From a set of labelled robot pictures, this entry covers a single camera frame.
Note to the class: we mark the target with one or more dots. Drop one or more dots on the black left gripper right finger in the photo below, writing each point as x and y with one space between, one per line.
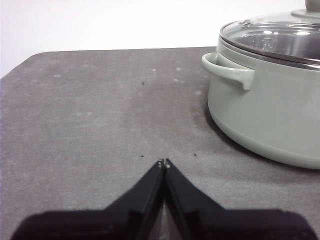
237 225

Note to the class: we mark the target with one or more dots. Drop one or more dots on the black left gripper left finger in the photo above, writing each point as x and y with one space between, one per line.
100 225

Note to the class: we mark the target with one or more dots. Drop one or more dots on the glass lid with green knob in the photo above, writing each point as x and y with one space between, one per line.
275 32

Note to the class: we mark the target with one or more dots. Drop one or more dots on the pale green electric steamer pot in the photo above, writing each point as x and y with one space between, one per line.
262 105

